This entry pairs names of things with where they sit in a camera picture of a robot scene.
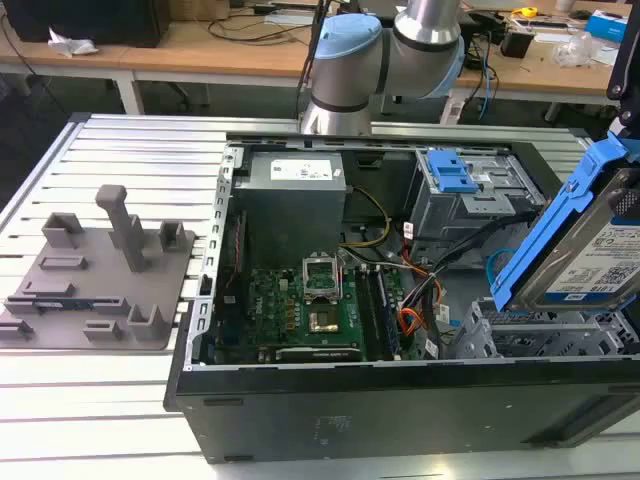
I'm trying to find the hard disk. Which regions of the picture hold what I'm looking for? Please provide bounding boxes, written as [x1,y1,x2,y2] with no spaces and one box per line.
[489,128,640,315]

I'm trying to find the grey metal disk bay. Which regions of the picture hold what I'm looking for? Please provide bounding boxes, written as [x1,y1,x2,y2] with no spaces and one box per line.
[449,297,640,362]

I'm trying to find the black RAM slot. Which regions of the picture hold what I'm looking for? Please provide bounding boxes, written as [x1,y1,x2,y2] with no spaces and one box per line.
[357,267,394,362]

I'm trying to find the blue cardboard box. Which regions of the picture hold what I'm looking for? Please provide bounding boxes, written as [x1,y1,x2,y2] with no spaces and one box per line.
[584,9,632,40]

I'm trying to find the clear plastic bag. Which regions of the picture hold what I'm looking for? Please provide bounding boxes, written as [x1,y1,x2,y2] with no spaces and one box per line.
[551,30,600,70]

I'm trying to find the wooden desk with white legs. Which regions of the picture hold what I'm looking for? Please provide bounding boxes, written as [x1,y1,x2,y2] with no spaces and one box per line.
[0,0,321,117]
[449,0,640,122]

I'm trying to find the small black box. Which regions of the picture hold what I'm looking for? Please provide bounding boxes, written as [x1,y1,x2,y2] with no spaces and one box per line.
[499,27,537,60]

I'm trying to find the white power strip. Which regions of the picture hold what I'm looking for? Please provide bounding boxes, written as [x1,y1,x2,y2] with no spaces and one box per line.
[439,96,467,127]

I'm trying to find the blue drive cage latch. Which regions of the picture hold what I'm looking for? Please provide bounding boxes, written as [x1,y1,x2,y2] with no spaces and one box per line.
[427,149,480,195]

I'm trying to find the grey metal drive cage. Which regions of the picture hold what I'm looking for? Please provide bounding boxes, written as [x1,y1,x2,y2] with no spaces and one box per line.
[408,147,547,254]

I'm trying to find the metal socket cover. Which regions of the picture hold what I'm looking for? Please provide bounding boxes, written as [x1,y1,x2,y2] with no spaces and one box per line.
[302,253,342,305]

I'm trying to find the grey power supply unit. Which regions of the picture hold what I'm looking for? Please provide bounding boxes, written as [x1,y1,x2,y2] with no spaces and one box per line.
[232,149,351,271]

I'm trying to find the CPU socket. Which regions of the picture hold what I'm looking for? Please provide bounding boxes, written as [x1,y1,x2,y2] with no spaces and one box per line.
[307,307,344,335]

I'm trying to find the black open PC case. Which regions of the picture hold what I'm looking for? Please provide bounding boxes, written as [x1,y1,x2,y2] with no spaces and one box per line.
[164,129,640,465]

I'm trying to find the black graphics card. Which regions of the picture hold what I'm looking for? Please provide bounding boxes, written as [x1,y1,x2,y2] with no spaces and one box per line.
[274,346,362,364]

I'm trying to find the green motherboard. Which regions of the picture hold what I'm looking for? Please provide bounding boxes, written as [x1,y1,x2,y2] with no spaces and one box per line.
[214,264,401,364]

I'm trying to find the black computer box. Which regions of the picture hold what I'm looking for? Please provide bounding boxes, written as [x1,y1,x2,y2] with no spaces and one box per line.
[3,0,172,50]

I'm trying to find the grey parts rack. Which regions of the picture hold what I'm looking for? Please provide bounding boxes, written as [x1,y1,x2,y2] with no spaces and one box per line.
[0,183,197,352]

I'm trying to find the white crumpled paper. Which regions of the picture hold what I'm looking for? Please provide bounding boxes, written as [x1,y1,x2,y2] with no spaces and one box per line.
[46,26,100,57]

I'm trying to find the blue hanging cable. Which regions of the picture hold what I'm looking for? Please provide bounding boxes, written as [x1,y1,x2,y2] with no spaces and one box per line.
[478,47,499,122]

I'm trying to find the blue disk wire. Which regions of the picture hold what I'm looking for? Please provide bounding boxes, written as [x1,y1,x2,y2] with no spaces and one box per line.
[486,247,517,297]

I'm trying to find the black cable bundle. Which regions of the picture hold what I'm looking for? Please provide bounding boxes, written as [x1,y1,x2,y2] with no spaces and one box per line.
[399,209,544,314]

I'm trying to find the yellow and black wire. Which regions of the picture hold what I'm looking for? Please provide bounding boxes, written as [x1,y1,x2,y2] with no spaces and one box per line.
[339,186,394,250]

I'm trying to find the orange wire bundle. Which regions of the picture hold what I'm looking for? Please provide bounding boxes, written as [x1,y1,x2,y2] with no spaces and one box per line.
[398,305,432,347]

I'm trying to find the black cables on desk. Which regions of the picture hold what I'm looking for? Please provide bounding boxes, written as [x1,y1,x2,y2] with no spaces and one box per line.
[206,13,322,47]

